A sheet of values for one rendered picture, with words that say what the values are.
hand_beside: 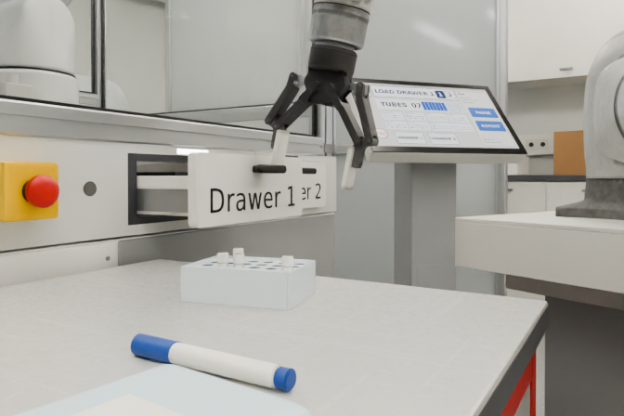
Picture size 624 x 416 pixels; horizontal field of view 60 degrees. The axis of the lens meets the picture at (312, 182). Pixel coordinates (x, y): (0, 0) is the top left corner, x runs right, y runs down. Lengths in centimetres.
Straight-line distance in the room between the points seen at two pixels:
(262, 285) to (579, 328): 51
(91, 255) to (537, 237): 62
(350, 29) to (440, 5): 174
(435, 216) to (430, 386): 136
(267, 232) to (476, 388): 85
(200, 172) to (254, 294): 28
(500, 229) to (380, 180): 182
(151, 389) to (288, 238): 101
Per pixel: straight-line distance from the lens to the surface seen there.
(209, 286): 58
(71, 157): 83
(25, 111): 79
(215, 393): 24
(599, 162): 89
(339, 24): 84
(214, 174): 82
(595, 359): 90
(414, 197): 168
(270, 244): 119
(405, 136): 159
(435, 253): 173
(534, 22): 414
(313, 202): 130
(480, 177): 240
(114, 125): 88
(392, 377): 38
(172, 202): 85
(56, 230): 82
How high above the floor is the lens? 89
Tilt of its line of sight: 1 degrees down
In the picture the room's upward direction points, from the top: straight up
